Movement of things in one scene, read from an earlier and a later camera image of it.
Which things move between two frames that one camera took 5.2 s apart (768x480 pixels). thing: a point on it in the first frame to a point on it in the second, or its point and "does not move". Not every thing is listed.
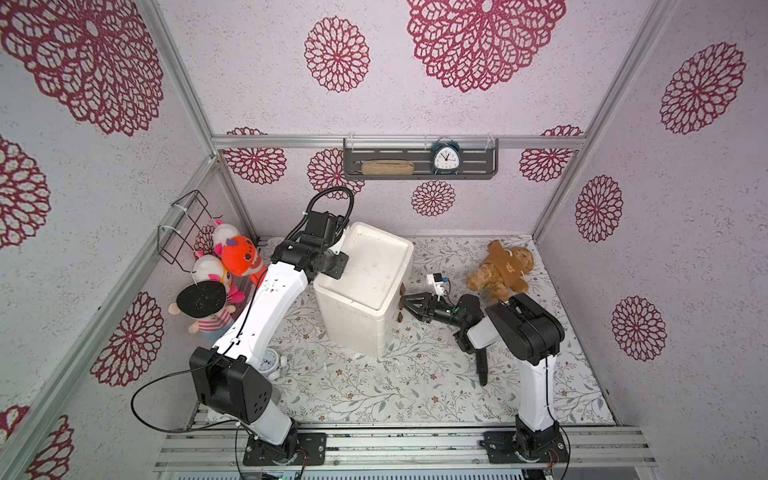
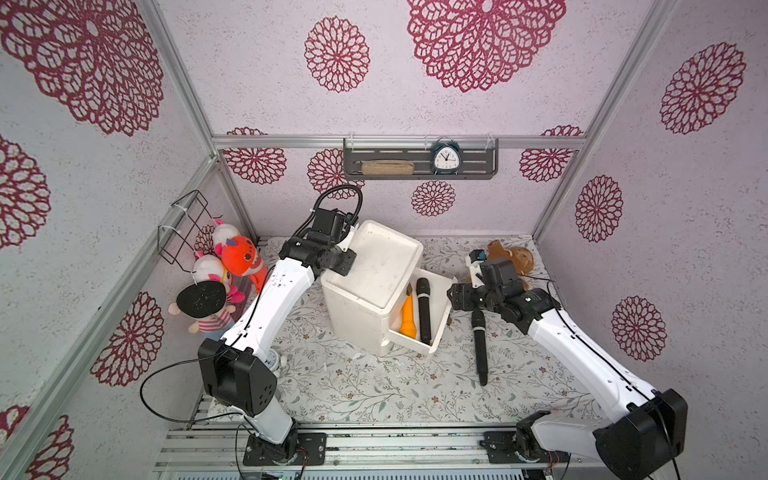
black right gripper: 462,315 to 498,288
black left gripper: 342,261 does not move
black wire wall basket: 183,229 does not move
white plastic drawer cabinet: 360,311 does not move
